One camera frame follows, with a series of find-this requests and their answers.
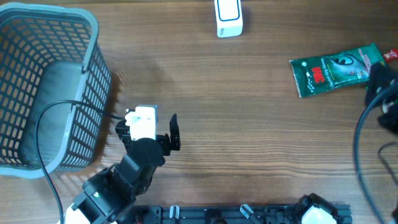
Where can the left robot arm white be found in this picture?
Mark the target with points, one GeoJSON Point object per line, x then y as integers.
{"type": "Point", "coordinates": [109, 195]}

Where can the grey plastic basket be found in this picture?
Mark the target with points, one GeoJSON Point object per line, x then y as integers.
{"type": "Point", "coordinates": [54, 85]}

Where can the red stick sachet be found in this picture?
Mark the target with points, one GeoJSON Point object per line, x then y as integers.
{"type": "Point", "coordinates": [391, 55]}

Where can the green glove package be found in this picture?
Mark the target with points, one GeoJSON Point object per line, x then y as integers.
{"type": "Point", "coordinates": [320, 74]}

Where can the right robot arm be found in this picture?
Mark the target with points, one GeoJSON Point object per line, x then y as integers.
{"type": "Point", "coordinates": [381, 92]}

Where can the white barcode scanner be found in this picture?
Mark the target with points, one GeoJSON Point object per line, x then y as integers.
{"type": "Point", "coordinates": [229, 18]}

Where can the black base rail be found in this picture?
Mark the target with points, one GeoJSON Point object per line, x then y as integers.
{"type": "Point", "coordinates": [208, 215]}

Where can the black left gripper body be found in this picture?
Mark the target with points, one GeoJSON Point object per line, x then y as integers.
{"type": "Point", "coordinates": [124, 132]}

